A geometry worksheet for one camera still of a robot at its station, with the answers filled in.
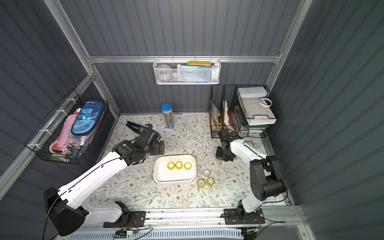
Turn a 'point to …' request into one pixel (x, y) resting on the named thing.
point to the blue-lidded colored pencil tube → (167, 111)
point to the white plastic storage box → (162, 175)
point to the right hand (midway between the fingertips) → (224, 157)
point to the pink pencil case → (67, 139)
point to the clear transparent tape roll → (206, 172)
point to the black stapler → (137, 128)
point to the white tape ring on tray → (264, 105)
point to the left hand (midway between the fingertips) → (155, 145)
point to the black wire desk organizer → (247, 110)
